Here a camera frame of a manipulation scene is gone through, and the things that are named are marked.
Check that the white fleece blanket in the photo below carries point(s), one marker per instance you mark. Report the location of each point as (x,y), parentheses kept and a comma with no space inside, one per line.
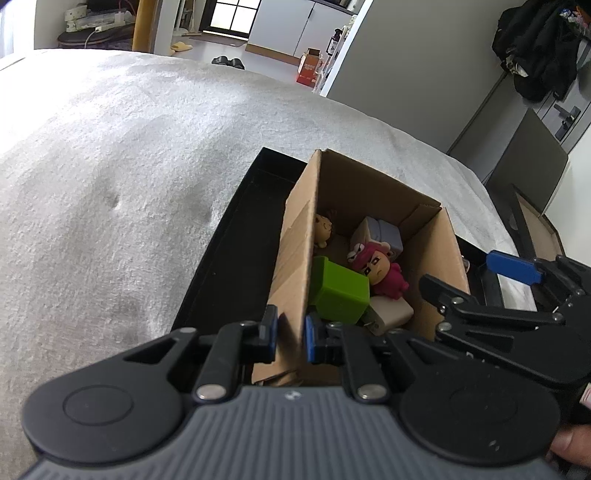
(115,161)

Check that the orange cardboard box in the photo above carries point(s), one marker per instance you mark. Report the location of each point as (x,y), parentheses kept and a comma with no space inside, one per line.
(309,67)

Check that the green toy block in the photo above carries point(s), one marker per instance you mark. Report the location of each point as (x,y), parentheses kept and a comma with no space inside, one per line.
(339,288)

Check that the dark grey panel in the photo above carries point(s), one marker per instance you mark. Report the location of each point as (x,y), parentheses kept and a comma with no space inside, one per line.
(531,157)

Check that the person's right hand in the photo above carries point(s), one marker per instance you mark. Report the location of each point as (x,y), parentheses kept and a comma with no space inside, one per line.
(572,450)

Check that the dark cushion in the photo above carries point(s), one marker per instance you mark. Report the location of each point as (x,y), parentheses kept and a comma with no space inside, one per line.
(94,38)

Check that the black framed glass door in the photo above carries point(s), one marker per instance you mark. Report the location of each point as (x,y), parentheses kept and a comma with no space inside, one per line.
(233,16)

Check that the dark spray bottle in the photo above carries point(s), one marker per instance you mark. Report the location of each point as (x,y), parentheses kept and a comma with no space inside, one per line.
(333,42)

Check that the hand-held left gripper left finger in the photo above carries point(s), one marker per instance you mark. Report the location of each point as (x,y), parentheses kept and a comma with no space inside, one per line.
(272,325)

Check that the black slipper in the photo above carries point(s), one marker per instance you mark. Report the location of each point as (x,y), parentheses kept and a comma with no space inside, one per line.
(220,60)
(236,63)

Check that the small white box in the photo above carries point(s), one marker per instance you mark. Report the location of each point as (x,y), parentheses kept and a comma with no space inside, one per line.
(390,314)

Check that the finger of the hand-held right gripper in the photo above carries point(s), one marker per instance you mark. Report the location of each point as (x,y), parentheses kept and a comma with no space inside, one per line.
(498,318)
(512,267)

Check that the white power strip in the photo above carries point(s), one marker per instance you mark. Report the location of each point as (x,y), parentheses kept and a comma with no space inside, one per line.
(99,18)

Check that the black hanging clothes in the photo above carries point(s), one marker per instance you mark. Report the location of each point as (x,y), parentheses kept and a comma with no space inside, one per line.
(535,46)

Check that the white grey toy cube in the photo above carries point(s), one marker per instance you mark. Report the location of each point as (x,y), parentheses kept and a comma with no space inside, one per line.
(378,230)

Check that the tan bear figure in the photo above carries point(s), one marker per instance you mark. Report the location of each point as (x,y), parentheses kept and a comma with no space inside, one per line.
(323,226)

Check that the brown cardboard box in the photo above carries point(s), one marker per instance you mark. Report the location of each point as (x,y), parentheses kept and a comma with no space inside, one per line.
(295,258)

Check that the pink toy figure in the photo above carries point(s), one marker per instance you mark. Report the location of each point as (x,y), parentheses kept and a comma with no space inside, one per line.
(383,277)

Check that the grey doormat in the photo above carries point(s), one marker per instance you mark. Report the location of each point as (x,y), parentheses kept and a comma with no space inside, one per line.
(219,40)

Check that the black door lock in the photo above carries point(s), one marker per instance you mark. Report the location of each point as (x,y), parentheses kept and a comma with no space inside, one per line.
(567,117)

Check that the yellow slipper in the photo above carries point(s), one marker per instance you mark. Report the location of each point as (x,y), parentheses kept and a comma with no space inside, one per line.
(181,47)

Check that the black tray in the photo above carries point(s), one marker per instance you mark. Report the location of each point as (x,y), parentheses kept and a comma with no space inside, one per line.
(231,258)

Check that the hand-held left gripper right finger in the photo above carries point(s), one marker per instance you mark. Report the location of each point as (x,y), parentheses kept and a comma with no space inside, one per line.
(312,339)

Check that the white cabinet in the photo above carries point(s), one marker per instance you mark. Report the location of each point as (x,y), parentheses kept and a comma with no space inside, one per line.
(295,23)

